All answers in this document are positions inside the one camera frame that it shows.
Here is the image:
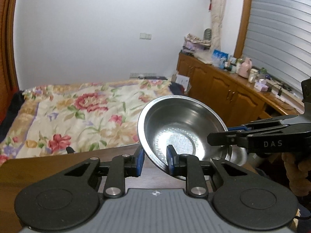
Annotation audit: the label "large steel bowl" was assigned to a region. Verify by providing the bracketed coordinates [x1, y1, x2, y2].
[137, 95, 247, 173]

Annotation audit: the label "right hand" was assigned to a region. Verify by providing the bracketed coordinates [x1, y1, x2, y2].
[282, 153, 310, 197]

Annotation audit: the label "wooden sideboard cabinet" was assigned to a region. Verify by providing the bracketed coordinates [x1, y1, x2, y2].
[176, 53, 299, 127]

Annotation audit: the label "pink tissue box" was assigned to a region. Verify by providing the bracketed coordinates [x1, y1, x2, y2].
[254, 79, 269, 92]

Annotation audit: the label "grey window blind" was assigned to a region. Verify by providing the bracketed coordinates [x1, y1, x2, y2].
[242, 0, 310, 92]

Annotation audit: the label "pink thermos jug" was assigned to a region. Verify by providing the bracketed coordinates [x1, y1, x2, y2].
[238, 57, 252, 79]

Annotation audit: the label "floral bed quilt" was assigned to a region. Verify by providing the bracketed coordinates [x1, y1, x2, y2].
[1, 79, 183, 163]

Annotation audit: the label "white paper bag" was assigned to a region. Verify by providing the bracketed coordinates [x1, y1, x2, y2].
[175, 74, 190, 92]

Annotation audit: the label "blue tissue package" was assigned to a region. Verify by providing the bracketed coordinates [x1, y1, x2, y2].
[211, 49, 228, 67]

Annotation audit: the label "stack of folded cloths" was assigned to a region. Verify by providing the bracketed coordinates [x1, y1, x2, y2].
[181, 34, 211, 55]

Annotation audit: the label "dark clothes on bed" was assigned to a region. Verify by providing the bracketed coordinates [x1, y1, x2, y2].
[0, 90, 25, 142]

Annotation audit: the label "beige tied curtain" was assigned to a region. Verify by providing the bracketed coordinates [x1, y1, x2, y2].
[211, 0, 226, 50]

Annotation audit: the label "brown louvered wardrobe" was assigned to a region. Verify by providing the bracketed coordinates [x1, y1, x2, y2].
[0, 0, 19, 121]

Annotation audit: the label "white wall switch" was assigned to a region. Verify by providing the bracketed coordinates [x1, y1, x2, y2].
[139, 33, 152, 40]

